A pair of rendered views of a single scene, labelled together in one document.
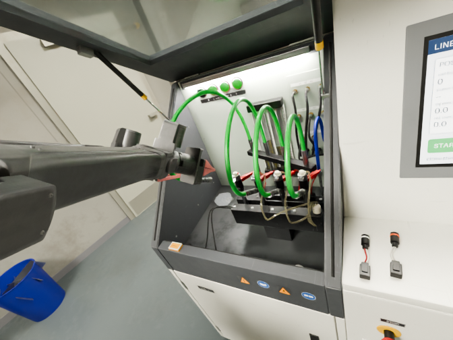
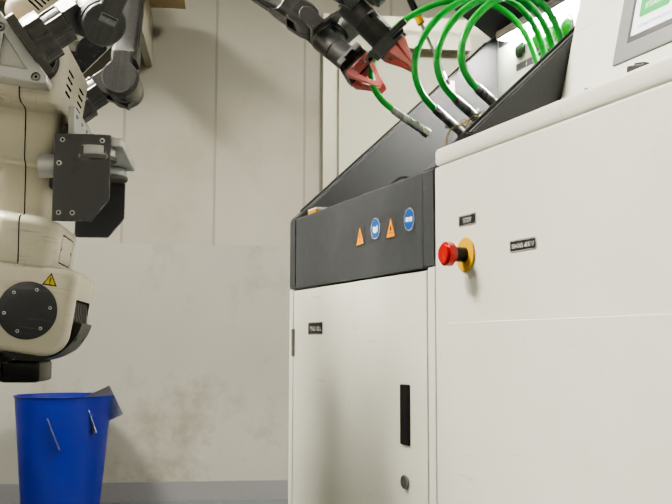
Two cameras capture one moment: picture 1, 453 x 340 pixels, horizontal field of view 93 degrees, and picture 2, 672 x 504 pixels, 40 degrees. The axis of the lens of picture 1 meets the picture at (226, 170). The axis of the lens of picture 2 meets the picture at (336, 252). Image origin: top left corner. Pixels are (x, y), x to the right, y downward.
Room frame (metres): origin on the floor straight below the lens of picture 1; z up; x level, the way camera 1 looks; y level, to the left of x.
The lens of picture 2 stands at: (-1.05, -0.79, 0.67)
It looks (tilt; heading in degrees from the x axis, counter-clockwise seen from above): 6 degrees up; 32
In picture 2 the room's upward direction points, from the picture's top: straight up
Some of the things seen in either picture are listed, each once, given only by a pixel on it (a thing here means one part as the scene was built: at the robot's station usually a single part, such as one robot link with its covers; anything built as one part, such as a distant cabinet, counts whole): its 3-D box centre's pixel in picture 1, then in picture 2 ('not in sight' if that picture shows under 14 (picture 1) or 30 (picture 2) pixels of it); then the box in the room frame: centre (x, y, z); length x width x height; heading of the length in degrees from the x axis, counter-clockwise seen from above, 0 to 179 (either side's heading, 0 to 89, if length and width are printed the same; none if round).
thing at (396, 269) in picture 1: (395, 253); not in sight; (0.29, -0.31, 0.99); 0.12 x 0.02 x 0.02; 139
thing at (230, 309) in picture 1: (259, 327); (350, 461); (0.48, 0.13, 0.44); 0.65 x 0.02 x 0.68; 54
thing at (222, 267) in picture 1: (232, 270); (359, 239); (0.49, 0.11, 0.87); 0.62 x 0.04 x 0.16; 54
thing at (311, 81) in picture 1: (309, 114); not in sight; (0.76, -0.38, 1.20); 0.13 x 0.03 x 0.31; 54
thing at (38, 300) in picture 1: (32, 289); (67, 448); (1.53, 2.06, 0.25); 0.43 x 0.39 x 0.50; 128
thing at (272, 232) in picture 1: (278, 216); not in sight; (0.62, -0.12, 0.91); 0.34 x 0.10 x 0.15; 54
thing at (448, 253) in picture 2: (389, 339); (454, 254); (0.20, -0.23, 0.80); 0.05 x 0.04 x 0.05; 54
